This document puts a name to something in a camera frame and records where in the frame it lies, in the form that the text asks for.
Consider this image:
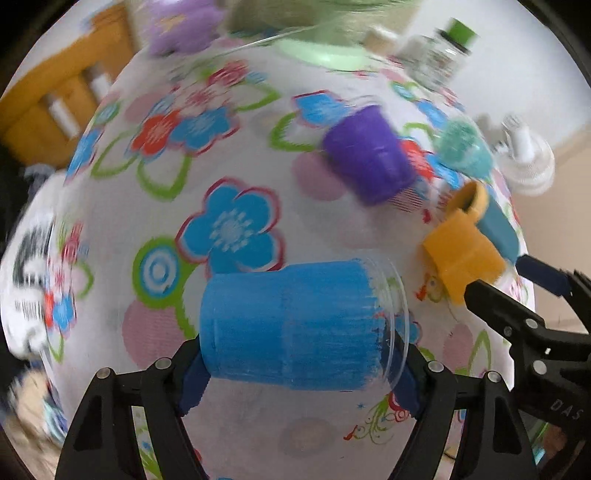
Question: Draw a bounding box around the dark teal cup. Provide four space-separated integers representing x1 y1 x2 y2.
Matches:
445 180 522 264

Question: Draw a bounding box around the glass jar green lid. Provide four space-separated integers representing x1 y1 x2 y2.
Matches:
401 18 478 91

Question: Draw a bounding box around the green desk fan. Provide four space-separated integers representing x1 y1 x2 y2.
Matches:
221 1 422 72

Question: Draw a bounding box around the beige padded jacket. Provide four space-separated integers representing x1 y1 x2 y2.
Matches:
2 370 61 480

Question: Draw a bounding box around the white floor fan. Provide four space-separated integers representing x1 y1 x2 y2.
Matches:
492 114 556 197

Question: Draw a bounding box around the purple plush bunny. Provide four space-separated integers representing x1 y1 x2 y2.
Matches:
147 0 224 56

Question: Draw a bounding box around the wooden chair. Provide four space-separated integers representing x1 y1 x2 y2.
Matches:
1 1 137 168

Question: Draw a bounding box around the blue plastic cup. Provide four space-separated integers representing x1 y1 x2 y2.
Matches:
199 254 410 392

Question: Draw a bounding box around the purple plastic cup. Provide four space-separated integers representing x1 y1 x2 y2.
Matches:
322 104 417 205

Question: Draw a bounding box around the white printed t-shirt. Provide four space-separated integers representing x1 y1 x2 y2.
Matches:
0 172 70 358

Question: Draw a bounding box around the orange plastic cup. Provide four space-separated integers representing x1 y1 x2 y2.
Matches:
422 210 506 305

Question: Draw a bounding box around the floral tablecloth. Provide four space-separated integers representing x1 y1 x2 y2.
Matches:
44 45 513 418

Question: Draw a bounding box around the turquoise glitter plastic cup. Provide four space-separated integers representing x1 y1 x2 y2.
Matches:
435 117 493 180

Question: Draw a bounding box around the cotton swab container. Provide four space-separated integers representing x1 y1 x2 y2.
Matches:
363 25 400 57

